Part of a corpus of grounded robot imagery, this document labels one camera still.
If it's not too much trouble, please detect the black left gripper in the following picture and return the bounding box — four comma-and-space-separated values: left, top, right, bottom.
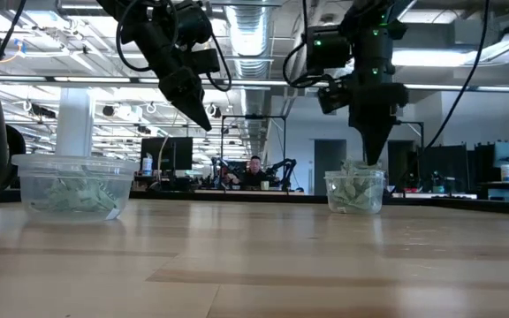
150, 33, 221, 133

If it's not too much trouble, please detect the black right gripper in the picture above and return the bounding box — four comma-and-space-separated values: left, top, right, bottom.
317, 81, 410, 167

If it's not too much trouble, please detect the clear plastic container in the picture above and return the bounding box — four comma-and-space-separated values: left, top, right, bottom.
323, 170, 387, 216
11, 153, 140, 224

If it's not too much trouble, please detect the dark grey door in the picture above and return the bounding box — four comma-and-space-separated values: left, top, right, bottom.
313, 139, 348, 196

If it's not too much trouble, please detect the black monitor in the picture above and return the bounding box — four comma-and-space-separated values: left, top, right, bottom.
140, 136, 194, 172

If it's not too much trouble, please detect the black panel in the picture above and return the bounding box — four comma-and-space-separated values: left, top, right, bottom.
417, 144, 470, 193

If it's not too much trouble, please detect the person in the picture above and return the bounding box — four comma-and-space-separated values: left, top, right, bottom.
238, 155, 278, 189

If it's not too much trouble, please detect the bright ceiling light panel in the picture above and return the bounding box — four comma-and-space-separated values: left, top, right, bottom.
391, 47, 475, 68

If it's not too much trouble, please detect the white pillar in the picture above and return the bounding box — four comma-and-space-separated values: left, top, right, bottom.
54, 87, 95, 156

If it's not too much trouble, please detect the black frame stand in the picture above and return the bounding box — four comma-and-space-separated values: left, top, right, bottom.
221, 114, 288, 191
386, 119, 425, 176

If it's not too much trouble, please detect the silver corrugated duct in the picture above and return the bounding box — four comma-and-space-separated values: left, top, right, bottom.
224, 4, 274, 81

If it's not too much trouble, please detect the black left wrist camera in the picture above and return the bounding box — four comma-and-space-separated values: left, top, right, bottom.
177, 1, 215, 45

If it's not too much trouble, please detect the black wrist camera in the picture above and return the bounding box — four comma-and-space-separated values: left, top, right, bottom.
305, 25, 353, 71
177, 1, 215, 45

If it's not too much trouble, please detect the black aluminium table frame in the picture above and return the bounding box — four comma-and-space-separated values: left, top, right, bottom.
0, 187, 509, 218

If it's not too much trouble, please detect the black left gripper cable loop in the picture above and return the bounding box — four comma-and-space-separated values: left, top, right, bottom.
115, 0, 180, 73

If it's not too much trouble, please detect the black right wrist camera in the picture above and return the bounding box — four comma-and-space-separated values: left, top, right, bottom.
305, 25, 353, 71

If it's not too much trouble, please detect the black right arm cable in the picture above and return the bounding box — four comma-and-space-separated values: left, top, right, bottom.
424, 0, 492, 151

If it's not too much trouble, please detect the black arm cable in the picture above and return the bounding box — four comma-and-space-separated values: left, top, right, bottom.
424, 0, 492, 151
0, 0, 29, 88

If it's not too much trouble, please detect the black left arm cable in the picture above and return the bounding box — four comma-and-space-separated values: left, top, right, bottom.
0, 0, 29, 88

